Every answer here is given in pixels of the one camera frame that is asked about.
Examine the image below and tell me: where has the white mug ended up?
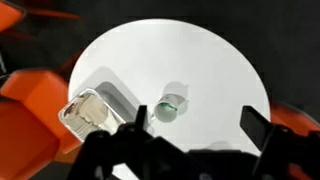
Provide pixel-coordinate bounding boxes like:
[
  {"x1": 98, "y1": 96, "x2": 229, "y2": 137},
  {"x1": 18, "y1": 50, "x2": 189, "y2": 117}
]
[{"x1": 153, "y1": 82, "x2": 190, "y2": 124}]

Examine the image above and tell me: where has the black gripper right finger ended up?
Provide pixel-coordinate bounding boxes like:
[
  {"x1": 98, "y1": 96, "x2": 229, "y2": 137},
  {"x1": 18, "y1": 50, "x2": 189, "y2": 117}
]
[{"x1": 240, "y1": 105, "x2": 272, "y2": 152}]

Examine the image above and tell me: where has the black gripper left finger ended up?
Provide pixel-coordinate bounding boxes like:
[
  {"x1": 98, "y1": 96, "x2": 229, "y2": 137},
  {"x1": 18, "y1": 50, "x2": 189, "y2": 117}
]
[{"x1": 134, "y1": 104, "x2": 150, "y2": 134}]

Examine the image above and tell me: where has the aluminium foil tray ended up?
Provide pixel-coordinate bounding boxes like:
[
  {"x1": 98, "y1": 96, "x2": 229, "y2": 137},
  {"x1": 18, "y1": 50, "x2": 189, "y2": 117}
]
[{"x1": 58, "y1": 87, "x2": 127, "y2": 141}]

